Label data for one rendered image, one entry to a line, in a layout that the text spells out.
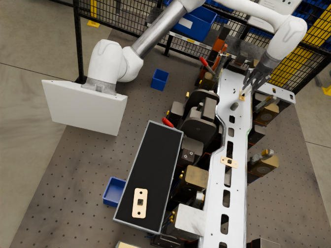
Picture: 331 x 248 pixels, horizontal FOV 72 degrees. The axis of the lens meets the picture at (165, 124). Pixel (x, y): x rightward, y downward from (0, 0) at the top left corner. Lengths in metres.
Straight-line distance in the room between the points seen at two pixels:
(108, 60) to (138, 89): 0.42
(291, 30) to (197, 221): 0.85
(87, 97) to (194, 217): 0.71
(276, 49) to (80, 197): 1.13
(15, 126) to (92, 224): 1.38
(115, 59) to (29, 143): 1.21
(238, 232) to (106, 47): 1.03
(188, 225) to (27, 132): 1.74
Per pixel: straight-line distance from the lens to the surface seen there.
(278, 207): 1.53
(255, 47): 1.81
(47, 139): 2.17
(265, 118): 1.42
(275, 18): 1.32
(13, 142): 2.22
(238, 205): 1.02
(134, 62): 1.39
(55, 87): 1.16
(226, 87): 1.39
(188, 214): 0.80
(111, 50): 1.25
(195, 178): 0.89
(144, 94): 1.56
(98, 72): 1.23
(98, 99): 1.11
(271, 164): 1.15
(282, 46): 1.16
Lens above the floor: 1.85
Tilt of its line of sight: 53 degrees down
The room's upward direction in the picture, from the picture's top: 24 degrees clockwise
